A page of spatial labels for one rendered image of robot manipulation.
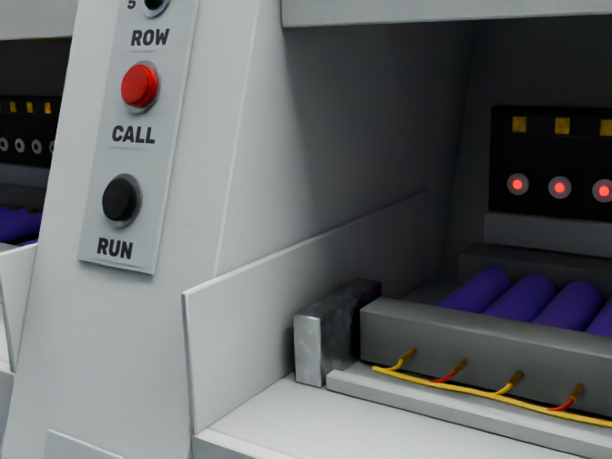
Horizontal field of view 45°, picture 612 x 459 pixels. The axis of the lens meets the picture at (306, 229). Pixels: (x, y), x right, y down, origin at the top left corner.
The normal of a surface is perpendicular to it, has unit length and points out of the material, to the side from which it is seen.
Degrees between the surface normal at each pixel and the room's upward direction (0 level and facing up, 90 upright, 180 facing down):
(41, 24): 109
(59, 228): 90
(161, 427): 90
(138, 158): 90
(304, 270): 90
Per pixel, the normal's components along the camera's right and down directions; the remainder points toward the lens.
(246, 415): -0.03, -0.97
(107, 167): -0.52, -0.11
